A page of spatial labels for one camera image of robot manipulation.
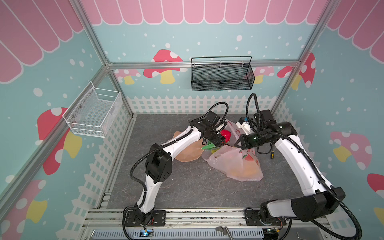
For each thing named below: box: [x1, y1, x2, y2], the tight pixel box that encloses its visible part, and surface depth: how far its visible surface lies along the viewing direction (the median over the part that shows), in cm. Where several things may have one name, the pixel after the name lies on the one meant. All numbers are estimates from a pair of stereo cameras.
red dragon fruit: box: [220, 129, 232, 144], surface depth 86 cm
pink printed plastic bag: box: [201, 121, 264, 182], surface depth 80 cm
